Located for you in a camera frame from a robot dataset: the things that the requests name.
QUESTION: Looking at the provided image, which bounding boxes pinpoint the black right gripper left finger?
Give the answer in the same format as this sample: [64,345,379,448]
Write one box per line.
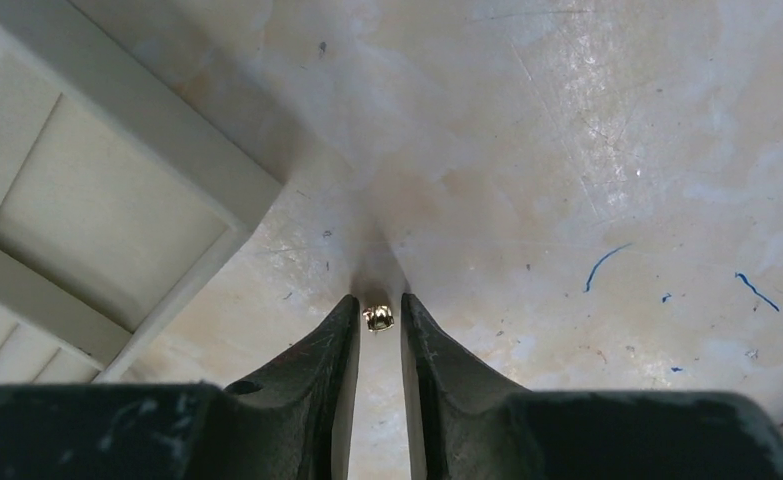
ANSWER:
[224,295,360,479]

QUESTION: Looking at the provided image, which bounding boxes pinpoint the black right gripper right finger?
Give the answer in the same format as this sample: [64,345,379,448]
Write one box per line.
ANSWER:
[400,293,531,479]

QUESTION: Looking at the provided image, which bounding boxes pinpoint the small gold earring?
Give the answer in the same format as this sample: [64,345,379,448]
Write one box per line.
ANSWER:
[362,305,395,333]

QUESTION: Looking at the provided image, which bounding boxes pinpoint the beige ring roll tray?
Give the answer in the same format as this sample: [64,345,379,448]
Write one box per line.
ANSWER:
[0,1,281,384]

